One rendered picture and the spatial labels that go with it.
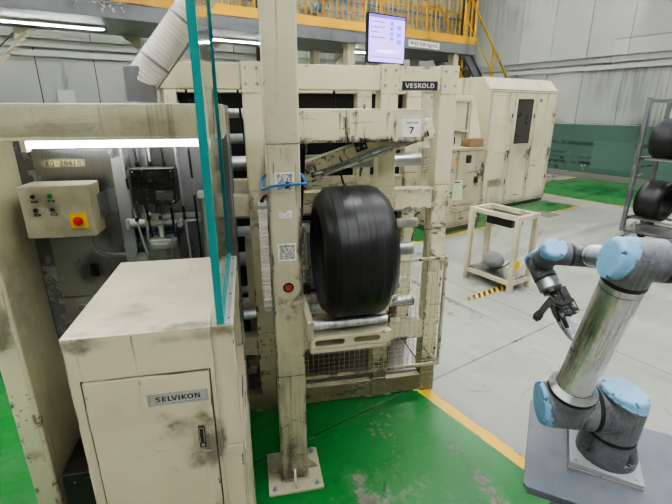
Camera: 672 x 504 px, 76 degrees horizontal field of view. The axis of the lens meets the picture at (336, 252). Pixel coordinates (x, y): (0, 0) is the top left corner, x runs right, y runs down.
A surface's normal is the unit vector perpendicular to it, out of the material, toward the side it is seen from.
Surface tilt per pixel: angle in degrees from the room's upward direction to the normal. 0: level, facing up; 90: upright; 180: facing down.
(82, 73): 90
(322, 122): 90
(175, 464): 90
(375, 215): 44
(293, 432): 90
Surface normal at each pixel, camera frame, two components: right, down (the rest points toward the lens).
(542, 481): 0.00, -0.95
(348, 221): 0.15, -0.41
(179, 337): 0.20, 0.31
